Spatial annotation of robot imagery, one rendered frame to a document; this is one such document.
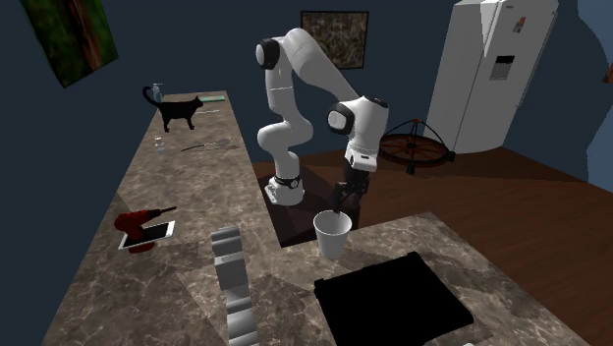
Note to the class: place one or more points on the brown framed wall picture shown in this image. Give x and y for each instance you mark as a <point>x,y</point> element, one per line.
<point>335,38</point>

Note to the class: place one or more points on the green flat board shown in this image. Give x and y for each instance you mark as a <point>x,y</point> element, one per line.
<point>212,98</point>

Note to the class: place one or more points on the black cat figure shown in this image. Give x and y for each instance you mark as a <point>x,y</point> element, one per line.
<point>176,111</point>

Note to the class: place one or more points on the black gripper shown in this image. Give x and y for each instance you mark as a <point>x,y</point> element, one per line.
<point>357,178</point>

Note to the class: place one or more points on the silver table knife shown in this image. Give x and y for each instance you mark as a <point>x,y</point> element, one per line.
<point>208,112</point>

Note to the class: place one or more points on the pale blue spray bottle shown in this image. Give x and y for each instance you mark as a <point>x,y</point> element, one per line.
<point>157,92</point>

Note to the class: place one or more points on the white refrigerator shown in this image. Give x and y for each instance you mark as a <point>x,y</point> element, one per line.
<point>483,81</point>

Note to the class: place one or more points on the green wall picture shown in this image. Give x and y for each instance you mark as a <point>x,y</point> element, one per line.
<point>67,38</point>

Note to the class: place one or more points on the wooden wagon wheel on stand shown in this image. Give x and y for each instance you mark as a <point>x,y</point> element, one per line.
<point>414,149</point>

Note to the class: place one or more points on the dark robot stand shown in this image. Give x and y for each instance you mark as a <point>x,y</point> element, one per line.
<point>299,223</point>

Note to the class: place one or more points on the small clear glass shaker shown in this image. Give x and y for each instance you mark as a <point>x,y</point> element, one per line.
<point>160,146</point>

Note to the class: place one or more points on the white tablet with black screen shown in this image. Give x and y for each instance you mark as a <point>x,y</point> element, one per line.
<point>160,231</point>

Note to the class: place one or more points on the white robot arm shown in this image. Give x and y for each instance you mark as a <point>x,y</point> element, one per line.
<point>293,122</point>

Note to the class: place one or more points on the red power drill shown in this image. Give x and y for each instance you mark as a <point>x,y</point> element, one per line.
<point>130,224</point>

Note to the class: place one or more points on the white paper cup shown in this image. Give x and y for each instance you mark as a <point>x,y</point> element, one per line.
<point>332,237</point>

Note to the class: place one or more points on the grey ridged rack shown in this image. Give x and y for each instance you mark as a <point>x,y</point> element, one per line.
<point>233,278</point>

